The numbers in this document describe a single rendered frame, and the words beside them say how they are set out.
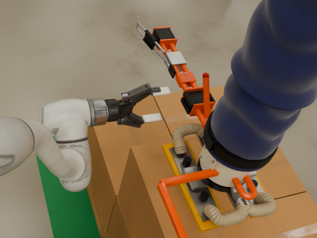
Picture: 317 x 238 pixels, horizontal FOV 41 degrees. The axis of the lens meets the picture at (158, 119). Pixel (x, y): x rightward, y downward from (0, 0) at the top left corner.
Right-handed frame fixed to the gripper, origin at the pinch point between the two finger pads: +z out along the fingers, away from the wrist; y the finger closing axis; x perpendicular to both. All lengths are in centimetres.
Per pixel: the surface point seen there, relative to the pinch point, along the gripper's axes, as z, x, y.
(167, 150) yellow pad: 0.2, 11.8, 11.1
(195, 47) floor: 118, -162, 124
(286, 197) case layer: 80, 14, 69
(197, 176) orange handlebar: 0.5, 30.7, -1.1
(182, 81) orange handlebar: 10.6, -8.4, -1.2
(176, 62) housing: 12.0, -18.5, -1.3
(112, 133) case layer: 3, -42, 69
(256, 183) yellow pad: 24.8, 32.7, 8.0
